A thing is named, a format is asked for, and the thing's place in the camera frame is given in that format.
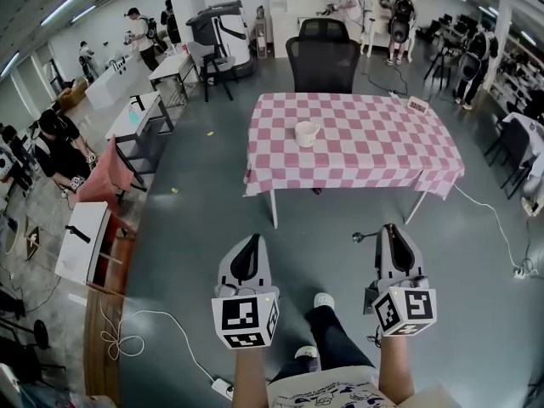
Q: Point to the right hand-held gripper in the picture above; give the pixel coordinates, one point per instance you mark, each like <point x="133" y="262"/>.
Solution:
<point x="408" y="308"/>

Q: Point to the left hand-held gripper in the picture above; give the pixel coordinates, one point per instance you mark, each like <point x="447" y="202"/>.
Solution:
<point x="244" y="317"/>

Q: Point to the metal spoon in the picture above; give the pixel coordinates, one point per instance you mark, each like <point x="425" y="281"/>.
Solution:
<point x="358" y="237"/>

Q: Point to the white cup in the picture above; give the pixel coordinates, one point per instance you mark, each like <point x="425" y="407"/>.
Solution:
<point x="305" y="136"/>

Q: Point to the person's left forearm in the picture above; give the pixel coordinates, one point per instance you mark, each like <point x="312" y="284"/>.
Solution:
<point x="251" y="376"/>

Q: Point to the person's right forearm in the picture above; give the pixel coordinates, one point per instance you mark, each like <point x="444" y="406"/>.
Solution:
<point x="395" y="368"/>

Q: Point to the person's white shoe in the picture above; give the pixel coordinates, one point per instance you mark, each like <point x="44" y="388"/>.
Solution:
<point x="307" y="352"/>
<point x="324" y="300"/>

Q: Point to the person's black trousers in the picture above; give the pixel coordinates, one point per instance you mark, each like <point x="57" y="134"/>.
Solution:
<point x="331" y="342"/>

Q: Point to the pink checkered tablecloth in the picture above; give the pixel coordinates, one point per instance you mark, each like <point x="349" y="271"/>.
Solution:
<point x="361" y="151"/>

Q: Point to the white power adapter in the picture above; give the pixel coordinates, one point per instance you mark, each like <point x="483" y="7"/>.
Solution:
<point x="221" y="386"/>

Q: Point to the white power strip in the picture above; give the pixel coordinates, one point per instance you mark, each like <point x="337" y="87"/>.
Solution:
<point x="521" y="273"/>

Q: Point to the person's cream printed shirt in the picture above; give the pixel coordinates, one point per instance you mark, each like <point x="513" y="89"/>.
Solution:
<point x="340" y="391"/>

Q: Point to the brown wooden cabinet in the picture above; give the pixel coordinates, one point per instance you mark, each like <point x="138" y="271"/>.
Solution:
<point x="108" y="313"/>

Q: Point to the white printed card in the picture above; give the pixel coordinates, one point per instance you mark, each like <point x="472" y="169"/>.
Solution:
<point x="417" y="105"/>

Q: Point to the pink cloth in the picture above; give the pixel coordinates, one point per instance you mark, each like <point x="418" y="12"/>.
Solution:
<point x="104" y="177"/>

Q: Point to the black tripod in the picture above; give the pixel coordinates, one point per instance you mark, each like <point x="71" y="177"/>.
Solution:
<point x="440" y="64"/>

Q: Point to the grey chair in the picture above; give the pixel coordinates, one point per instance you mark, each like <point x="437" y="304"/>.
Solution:
<point x="212" y="66"/>

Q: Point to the white side table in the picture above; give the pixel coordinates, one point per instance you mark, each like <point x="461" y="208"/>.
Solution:
<point x="172" y="68"/>

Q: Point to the black mesh office chair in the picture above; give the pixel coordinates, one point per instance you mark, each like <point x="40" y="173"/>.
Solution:
<point x="323" y="62"/>

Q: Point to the black round stool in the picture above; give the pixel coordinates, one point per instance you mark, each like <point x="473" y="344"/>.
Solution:
<point x="40" y="334"/>

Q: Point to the white sink counter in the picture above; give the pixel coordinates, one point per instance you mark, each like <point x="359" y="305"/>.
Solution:
<point x="112" y="79"/>

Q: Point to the grey and white machine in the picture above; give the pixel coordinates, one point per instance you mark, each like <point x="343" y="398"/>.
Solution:
<point x="229" y="36"/>

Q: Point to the narrow wooden rack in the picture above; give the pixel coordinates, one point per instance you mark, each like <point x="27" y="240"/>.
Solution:
<point x="260" y="32"/>

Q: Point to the yellow sofa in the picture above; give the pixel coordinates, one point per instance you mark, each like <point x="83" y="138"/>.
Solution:
<point x="70" y="94"/>

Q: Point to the white vanity with round mirror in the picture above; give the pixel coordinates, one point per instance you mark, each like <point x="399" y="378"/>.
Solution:
<point x="384" y="11"/>

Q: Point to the white desk with black frame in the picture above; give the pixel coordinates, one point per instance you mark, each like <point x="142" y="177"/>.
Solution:
<point x="136" y="117"/>

